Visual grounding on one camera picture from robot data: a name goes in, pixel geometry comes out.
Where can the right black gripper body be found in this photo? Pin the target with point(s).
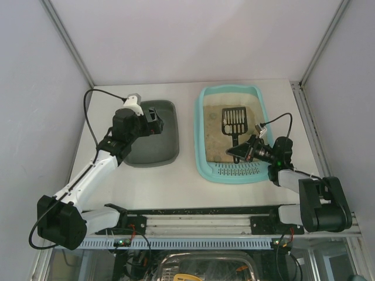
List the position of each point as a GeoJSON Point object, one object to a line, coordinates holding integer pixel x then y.
{"type": "Point", "coordinates": [251, 150]}

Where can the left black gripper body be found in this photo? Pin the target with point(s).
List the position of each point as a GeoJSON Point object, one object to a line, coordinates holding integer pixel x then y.
{"type": "Point", "coordinates": [153, 119]}

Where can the grey plastic bin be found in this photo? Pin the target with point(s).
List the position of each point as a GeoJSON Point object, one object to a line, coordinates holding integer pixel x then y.
{"type": "Point", "coordinates": [161, 149]}

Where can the black litter scoop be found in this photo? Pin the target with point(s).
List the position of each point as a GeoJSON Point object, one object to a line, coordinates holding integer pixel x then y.
{"type": "Point", "coordinates": [234, 123]}

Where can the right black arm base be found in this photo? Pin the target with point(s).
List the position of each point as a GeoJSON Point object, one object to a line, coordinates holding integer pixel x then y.
{"type": "Point", "coordinates": [275, 224]}

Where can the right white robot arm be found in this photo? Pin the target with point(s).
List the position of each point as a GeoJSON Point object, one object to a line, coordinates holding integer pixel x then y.
{"type": "Point", "coordinates": [322, 203]}

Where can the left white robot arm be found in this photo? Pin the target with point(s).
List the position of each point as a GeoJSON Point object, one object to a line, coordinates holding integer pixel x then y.
{"type": "Point", "coordinates": [61, 218]}

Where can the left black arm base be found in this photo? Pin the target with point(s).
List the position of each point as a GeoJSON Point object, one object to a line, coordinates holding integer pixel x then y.
{"type": "Point", "coordinates": [126, 222]}

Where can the teal litter box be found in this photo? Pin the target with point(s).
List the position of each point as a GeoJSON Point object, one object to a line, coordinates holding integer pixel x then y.
{"type": "Point", "coordinates": [209, 140]}

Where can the yellow plastic object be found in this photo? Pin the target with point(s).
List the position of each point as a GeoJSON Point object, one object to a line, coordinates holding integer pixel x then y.
{"type": "Point", "coordinates": [185, 277]}

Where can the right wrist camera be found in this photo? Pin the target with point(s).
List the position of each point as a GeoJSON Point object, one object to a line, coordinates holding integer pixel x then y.
{"type": "Point", "coordinates": [261, 129]}

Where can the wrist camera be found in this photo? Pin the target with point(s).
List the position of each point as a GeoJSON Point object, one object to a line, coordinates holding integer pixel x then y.
{"type": "Point", "coordinates": [133, 102]}
{"type": "Point", "coordinates": [261, 129]}

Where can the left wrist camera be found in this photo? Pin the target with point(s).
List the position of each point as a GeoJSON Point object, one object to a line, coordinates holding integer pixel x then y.
{"type": "Point", "coordinates": [133, 102]}

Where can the aluminium mounting rail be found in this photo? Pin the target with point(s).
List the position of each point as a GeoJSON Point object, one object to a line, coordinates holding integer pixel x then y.
{"type": "Point", "coordinates": [205, 225]}

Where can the perforated cable tray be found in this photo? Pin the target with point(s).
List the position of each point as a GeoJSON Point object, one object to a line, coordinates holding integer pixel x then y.
{"type": "Point", "coordinates": [175, 243]}

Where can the metal wire basket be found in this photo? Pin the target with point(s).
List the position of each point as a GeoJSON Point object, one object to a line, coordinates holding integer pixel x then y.
{"type": "Point", "coordinates": [208, 265]}

